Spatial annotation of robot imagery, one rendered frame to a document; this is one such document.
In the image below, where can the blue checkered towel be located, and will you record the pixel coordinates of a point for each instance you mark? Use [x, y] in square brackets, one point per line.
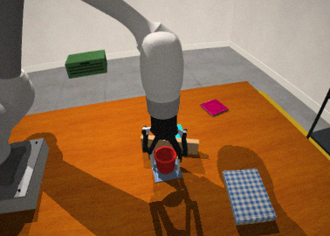
[248, 198]

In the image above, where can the red cup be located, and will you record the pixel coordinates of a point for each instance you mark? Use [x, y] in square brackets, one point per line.
[165, 154]

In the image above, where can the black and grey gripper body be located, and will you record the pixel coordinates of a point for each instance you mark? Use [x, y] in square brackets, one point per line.
[164, 126]

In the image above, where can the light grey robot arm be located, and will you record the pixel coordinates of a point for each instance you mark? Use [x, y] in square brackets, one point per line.
[161, 63]

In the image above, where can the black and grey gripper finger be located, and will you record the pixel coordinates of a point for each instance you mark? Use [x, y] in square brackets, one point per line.
[150, 150]
[180, 152]

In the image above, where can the magenta square coaster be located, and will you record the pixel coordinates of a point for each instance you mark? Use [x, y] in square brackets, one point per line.
[214, 107]

